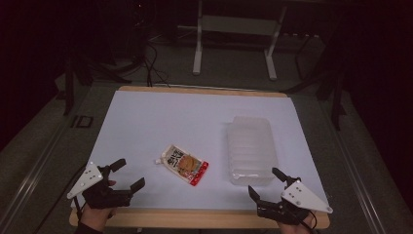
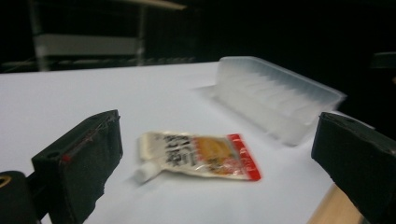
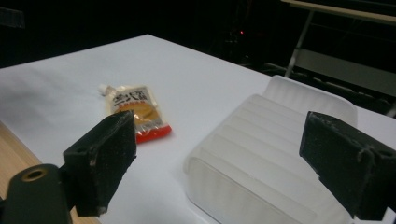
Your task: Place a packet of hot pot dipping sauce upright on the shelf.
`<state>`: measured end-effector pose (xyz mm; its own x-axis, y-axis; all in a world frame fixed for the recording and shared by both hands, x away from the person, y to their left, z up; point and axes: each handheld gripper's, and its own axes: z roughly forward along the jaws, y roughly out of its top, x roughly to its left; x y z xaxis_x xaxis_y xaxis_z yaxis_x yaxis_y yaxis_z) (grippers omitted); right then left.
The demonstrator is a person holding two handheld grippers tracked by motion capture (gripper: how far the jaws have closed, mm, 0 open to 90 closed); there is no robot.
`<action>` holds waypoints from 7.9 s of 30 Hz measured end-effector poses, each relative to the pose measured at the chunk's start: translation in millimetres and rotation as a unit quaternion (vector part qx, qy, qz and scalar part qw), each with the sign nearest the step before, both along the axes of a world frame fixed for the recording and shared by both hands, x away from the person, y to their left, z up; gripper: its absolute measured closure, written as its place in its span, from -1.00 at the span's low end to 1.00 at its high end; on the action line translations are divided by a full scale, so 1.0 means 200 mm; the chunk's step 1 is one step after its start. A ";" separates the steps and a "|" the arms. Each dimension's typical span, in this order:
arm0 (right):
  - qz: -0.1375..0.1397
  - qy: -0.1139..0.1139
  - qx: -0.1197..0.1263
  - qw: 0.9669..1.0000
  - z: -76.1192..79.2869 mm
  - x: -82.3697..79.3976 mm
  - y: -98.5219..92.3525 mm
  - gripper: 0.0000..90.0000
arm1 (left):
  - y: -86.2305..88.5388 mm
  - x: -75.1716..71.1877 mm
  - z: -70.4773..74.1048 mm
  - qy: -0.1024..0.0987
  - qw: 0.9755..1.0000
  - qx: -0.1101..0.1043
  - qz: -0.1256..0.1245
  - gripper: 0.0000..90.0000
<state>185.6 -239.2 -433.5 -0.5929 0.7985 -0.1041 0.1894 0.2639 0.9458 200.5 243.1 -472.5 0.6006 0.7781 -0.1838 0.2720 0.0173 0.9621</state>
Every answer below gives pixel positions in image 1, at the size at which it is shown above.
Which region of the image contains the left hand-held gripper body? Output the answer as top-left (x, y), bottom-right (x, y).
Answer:
top-left (66, 161), bottom-right (134, 210)

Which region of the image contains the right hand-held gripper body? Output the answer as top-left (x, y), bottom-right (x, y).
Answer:
top-left (256, 176), bottom-right (334, 226)

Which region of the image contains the clear plastic container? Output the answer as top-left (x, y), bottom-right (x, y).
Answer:
top-left (226, 115), bottom-right (280, 187)

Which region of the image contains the white spouted sauce pouch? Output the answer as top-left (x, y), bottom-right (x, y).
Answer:
top-left (154, 143), bottom-right (209, 187)

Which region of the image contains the person's right hand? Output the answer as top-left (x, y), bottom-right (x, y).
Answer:
top-left (280, 211), bottom-right (318, 234)

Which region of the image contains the person's left hand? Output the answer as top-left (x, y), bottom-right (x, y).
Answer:
top-left (79, 179), bottom-right (118, 232)

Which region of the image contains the black floor socket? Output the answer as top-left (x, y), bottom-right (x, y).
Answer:
top-left (70, 114), bottom-right (94, 130)

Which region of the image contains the white paper sheet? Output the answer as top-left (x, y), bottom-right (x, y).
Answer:
top-left (70, 90), bottom-right (329, 212)

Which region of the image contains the black stand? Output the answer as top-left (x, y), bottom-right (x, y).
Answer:
top-left (62, 48), bottom-right (133, 117)
top-left (281, 35), bottom-right (347, 132)

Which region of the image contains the black cable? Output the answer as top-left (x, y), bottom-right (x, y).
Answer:
top-left (142, 42), bottom-right (171, 88)
top-left (300, 210), bottom-right (319, 234)

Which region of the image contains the white metal table frame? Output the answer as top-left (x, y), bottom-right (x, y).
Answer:
top-left (177, 0), bottom-right (289, 82)

